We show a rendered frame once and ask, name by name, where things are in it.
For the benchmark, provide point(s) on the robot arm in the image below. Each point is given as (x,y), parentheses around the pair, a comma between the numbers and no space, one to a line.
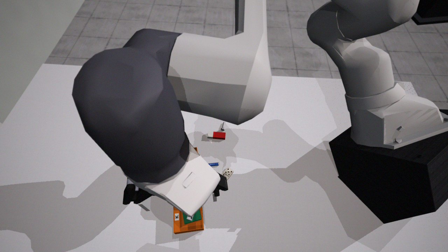
(130,99)

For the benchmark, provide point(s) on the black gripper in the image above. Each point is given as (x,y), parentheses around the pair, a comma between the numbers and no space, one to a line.
(141,197)

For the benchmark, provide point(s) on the red and white eraser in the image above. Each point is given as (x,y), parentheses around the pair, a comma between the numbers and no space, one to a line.
(216,135)

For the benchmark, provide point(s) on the white domino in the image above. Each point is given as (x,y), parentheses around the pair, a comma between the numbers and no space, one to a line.
(227,173)

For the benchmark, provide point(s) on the orange three-compartment bin rack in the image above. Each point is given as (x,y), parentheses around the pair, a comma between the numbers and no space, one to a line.
(180,227)

